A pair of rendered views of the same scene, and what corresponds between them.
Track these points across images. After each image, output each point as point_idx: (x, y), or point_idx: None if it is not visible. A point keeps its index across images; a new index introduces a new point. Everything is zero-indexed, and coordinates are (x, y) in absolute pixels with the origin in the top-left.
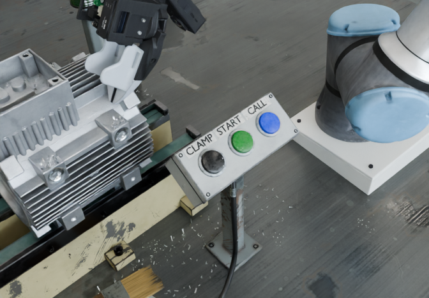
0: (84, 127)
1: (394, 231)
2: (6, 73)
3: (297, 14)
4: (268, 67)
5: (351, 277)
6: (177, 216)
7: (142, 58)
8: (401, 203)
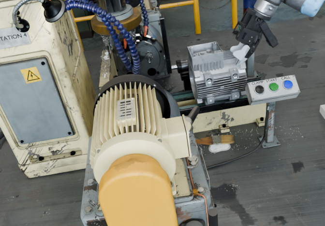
0: (224, 70)
1: None
2: (206, 47)
3: None
4: None
5: (312, 167)
6: (252, 125)
7: (248, 50)
8: None
